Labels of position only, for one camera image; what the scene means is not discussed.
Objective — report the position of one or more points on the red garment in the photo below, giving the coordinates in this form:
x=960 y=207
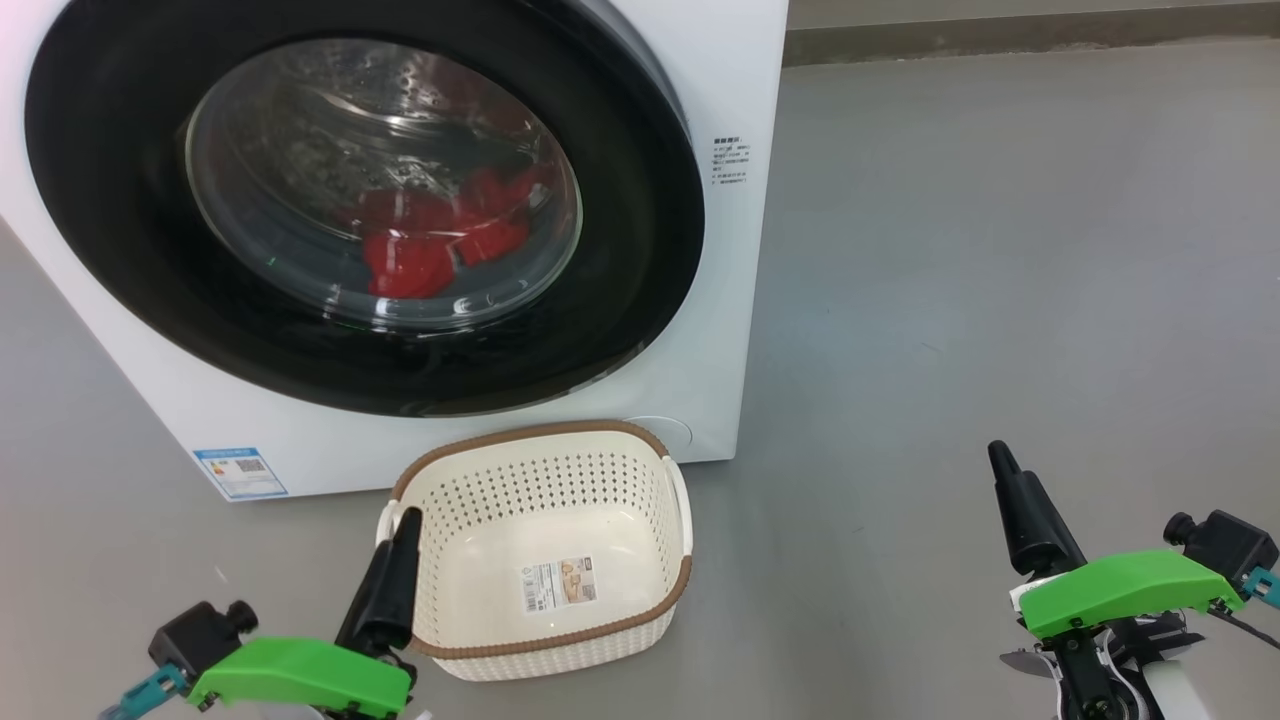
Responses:
x=410 y=265

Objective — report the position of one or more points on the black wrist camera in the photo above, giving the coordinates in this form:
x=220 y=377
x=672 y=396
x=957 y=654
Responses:
x=195 y=635
x=1230 y=545

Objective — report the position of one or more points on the blue energy label sticker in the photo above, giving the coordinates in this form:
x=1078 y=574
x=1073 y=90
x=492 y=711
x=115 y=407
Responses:
x=240 y=473

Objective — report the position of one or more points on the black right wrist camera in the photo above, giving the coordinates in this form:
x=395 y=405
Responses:
x=1230 y=545

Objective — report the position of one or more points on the white front-load washing machine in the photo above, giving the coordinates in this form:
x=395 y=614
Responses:
x=720 y=300

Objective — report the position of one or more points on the round black glass washer door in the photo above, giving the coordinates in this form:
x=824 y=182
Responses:
x=110 y=200

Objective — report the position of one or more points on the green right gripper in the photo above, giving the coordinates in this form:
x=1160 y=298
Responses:
x=1120 y=590

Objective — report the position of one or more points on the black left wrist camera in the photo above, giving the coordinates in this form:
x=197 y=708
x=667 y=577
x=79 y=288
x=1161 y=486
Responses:
x=195 y=635

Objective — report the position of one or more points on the white printed product label sticker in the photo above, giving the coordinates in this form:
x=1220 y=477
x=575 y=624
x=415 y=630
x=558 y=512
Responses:
x=558 y=585

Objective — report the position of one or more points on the round white filter cover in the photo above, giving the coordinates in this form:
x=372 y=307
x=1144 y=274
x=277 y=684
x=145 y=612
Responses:
x=665 y=435

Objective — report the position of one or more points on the cream perforated laundry basket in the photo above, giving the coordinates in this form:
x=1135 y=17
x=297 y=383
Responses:
x=500 y=520

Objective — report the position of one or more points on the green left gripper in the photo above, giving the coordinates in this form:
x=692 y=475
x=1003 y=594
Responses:
x=300 y=672

